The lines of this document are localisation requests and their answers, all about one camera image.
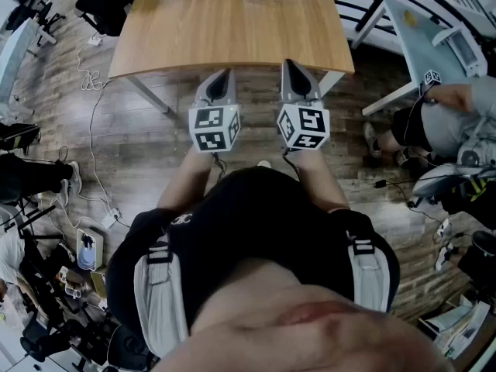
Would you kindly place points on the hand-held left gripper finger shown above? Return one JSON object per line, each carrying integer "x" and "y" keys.
{"x": 231, "y": 89}
{"x": 202, "y": 91}

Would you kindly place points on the white table leg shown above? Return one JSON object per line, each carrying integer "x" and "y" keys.
{"x": 151, "y": 93}
{"x": 332, "y": 81}

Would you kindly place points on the person's left forearm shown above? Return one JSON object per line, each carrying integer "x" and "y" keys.
{"x": 186, "y": 180}

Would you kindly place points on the white shelf with papers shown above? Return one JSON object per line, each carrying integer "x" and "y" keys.
{"x": 457, "y": 328}

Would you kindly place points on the black metal railing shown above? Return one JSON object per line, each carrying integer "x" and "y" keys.
{"x": 372, "y": 10}

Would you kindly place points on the person's right forearm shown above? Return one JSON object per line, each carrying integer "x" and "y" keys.
{"x": 321, "y": 180}

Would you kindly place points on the white desktop rack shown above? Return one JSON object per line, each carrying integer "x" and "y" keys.
{"x": 465, "y": 49}

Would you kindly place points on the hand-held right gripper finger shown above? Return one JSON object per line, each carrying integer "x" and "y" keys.
{"x": 285, "y": 87}
{"x": 315, "y": 91}

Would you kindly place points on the light blue table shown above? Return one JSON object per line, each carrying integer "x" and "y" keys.
{"x": 426, "y": 49}

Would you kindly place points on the black mesh office chair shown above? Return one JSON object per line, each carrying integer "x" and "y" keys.
{"x": 104, "y": 2}

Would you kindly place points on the person's white shoe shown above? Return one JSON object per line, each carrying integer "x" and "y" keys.
{"x": 264, "y": 164}

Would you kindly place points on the person's face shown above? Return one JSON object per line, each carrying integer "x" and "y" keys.
{"x": 310, "y": 343}

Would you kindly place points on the black swivel chair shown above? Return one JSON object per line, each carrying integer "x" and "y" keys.
{"x": 35, "y": 10}

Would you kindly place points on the white power strip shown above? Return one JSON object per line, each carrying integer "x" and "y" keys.
{"x": 111, "y": 218}

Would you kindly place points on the person's black shirt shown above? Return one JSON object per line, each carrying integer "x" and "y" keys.
{"x": 252, "y": 215}

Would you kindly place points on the white storage box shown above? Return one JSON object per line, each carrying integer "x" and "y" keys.
{"x": 90, "y": 250}

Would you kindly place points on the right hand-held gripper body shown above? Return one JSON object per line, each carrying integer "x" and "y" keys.
{"x": 306, "y": 124}

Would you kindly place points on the white desk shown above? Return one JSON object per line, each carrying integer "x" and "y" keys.
{"x": 15, "y": 60}

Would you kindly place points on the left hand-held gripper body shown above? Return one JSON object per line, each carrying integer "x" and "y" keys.
{"x": 211, "y": 130}

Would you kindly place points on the white power adapter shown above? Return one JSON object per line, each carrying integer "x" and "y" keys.
{"x": 95, "y": 40}

